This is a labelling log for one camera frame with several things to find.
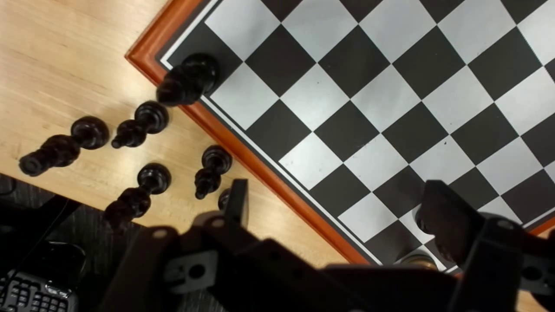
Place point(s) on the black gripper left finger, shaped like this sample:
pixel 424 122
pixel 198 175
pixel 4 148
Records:
pixel 240 201

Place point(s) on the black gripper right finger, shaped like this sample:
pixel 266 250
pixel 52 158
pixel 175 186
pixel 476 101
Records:
pixel 451 227

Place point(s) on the black chess knight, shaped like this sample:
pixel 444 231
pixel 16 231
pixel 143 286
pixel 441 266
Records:
pixel 136 196

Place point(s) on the black chess bishop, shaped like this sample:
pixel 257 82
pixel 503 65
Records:
pixel 188 80

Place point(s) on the tall black chess piece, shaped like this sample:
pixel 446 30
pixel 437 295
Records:
pixel 63 148

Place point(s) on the black computer keyboard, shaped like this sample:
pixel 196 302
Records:
pixel 32 292

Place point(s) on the checkered chessboard red-brown frame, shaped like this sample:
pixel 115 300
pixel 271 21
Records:
pixel 347 115

